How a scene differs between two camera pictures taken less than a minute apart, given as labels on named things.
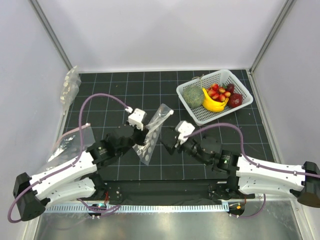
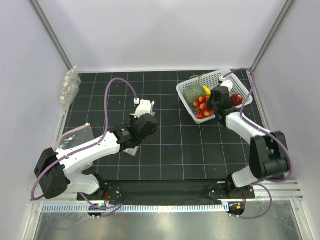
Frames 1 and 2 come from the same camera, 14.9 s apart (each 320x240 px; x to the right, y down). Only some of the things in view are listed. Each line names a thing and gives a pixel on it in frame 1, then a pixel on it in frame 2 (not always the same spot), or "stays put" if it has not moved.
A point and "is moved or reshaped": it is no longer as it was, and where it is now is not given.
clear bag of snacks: [72, 81] stays put
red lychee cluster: [218, 93] is moved or reshaped
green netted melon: [193, 95] stays put
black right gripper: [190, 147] → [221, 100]
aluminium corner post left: [42, 16] stays put
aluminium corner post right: [286, 7] stays put
